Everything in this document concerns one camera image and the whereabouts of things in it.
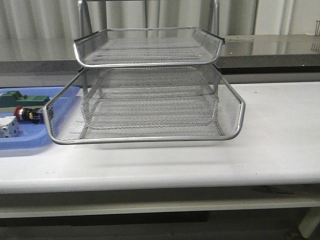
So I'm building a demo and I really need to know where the blue plastic tray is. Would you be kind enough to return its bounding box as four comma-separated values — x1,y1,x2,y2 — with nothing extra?
0,86,80,150

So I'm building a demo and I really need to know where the silver mesh tray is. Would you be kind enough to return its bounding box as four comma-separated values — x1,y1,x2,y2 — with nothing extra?
43,64,246,145
73,27,225,68

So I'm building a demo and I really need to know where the white metal valve block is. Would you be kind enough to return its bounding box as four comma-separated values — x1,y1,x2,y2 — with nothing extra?
0,116,20,138

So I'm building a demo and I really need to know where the green terminal block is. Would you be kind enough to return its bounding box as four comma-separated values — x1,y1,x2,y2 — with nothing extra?
0,90,50,108

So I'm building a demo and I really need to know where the red emergency stop button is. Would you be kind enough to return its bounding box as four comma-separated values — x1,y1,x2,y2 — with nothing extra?
13,105,45,124

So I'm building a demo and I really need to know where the dark back counter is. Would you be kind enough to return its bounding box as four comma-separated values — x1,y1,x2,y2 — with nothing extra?
0,34,320,88

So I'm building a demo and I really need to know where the silver rack frame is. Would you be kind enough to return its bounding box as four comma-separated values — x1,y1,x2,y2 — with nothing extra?
77,0,226,113

